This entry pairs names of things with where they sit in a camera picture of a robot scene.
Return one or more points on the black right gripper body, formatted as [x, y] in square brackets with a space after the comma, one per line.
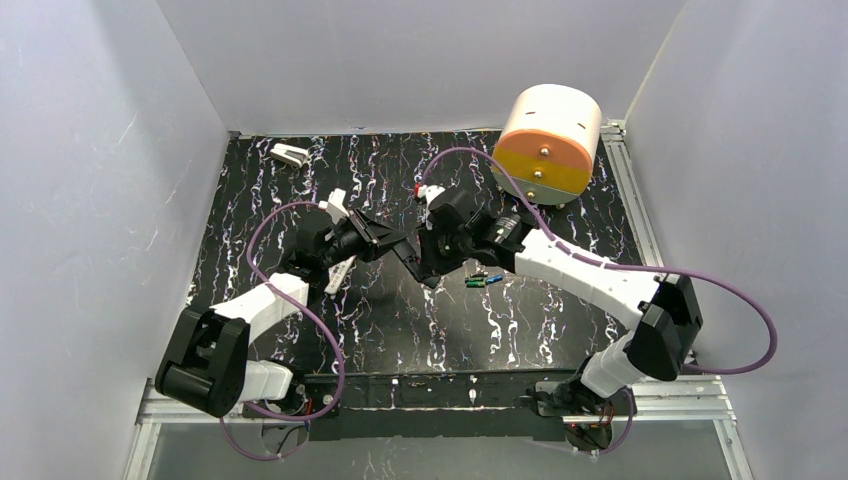
[429, 245]

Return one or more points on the small white clip object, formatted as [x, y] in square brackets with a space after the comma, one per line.
[290, 155]

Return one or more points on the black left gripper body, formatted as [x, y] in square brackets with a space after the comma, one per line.
[361, 234]

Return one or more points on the pink orange cylindrical drawer box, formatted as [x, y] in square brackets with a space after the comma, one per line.
[548, 145]

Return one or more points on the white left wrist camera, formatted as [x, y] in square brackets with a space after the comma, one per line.
[335, 206]

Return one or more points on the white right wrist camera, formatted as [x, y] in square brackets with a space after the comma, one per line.
[424, 196]

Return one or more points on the white remote control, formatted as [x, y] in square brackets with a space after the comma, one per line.
[338, 274]

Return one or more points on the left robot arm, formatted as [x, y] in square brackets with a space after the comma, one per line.
[206, 364]

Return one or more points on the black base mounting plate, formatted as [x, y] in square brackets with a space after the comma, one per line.
[465, 404]

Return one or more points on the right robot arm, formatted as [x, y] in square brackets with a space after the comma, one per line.
[659, 311]

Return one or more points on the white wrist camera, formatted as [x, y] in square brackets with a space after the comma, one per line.
[335, 206]
[424, 196]

